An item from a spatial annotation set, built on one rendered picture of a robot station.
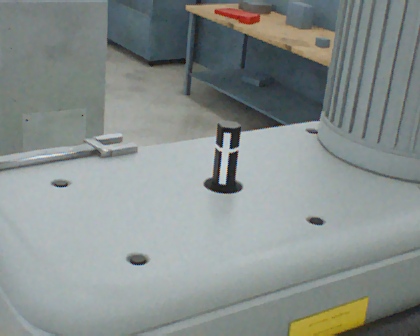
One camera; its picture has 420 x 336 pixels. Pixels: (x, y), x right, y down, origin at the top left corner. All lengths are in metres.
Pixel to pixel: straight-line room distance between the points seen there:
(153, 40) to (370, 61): 7.37
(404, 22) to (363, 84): 0.07
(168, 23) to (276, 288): 7.58
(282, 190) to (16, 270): 0.26
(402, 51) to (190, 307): 0.33
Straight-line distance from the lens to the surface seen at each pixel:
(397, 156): 0.73
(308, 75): 6.94
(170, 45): 8.19
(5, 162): 0.68
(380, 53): 0.72
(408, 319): 0.68
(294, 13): 6.57
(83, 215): 0.60
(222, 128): 0.64
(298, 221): 0.62
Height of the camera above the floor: 2.16
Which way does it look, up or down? 23 degrees down
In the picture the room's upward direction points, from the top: 6 degrees clockwise
